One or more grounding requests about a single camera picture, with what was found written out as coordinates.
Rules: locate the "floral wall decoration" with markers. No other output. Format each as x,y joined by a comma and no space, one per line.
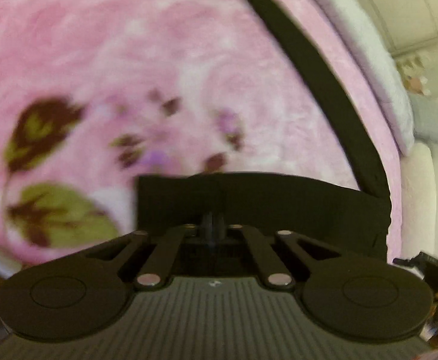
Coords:
421,77

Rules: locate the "white ribbed quilt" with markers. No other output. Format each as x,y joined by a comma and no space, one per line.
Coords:
357,45

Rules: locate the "black pants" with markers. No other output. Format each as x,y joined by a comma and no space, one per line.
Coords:
297,206

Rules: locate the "white mattress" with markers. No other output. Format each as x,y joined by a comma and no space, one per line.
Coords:
419,195

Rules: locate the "pink floral blanket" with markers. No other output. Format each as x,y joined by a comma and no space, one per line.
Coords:
129,45

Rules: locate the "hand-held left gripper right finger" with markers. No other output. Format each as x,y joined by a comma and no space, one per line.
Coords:
263,255

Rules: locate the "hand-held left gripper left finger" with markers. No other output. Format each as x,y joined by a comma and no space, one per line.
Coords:
166,255

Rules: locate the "grey cushion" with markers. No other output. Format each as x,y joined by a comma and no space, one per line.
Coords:
428,120

